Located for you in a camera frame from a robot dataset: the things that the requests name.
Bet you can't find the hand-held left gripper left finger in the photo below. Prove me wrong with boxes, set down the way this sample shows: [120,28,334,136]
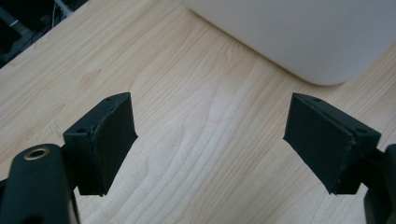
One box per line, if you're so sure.
[63,91,139,198]

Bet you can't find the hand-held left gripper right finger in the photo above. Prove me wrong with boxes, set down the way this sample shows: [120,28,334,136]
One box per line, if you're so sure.
[282,91,382,196]

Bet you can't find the white plastic storage bin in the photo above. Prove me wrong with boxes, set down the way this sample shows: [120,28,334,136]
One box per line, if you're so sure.
[182,0,396,87]

